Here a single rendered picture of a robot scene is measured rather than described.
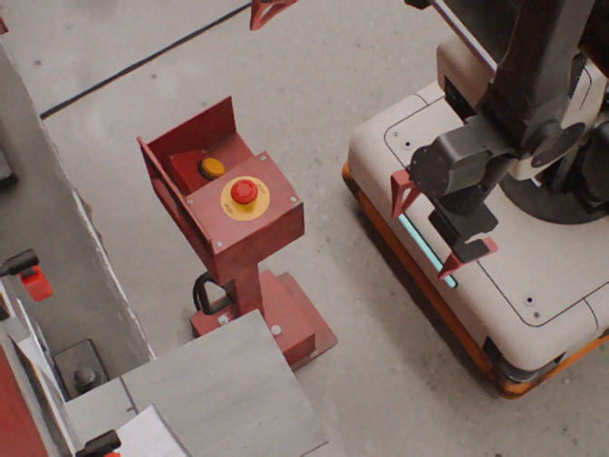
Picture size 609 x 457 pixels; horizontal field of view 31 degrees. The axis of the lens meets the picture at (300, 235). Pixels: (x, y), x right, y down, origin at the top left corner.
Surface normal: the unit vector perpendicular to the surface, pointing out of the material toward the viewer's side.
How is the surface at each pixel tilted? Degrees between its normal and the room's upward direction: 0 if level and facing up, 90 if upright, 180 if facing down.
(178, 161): 35
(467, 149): 22
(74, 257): 0
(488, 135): 27
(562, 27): 90
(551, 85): 80
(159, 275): 0
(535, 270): 0
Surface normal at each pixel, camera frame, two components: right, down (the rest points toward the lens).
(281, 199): -0.02, -0.40
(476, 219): 0.36, -0.59
